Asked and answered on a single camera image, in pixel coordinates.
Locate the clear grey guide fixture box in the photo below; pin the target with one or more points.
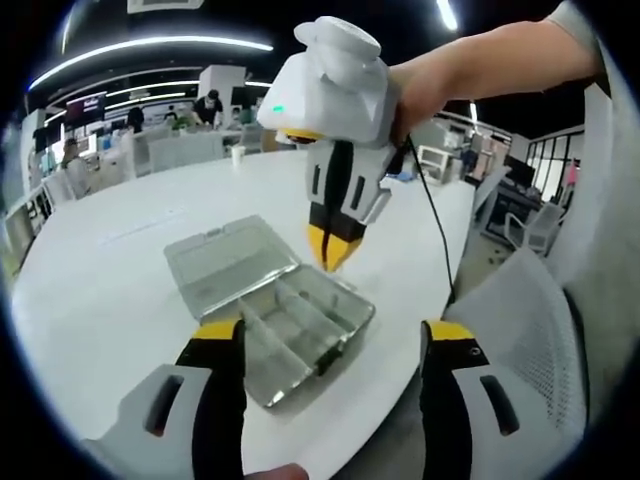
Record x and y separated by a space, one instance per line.
225 270

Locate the clear plastic divider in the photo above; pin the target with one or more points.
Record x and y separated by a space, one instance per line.
300 306
280 345

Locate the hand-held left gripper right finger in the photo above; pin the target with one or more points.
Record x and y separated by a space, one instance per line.
480 415

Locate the white office chair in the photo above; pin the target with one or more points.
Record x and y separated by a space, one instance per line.
530 227

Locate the person's left hand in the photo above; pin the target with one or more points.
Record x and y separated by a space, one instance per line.
275 471

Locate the grey mesh office chair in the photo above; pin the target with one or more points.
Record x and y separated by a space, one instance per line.
515 325

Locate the white paper cup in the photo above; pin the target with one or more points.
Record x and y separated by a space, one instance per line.
236 156

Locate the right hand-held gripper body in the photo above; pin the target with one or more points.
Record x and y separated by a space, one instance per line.
330 95

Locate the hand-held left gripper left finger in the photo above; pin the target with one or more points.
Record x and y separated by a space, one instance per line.
165 415

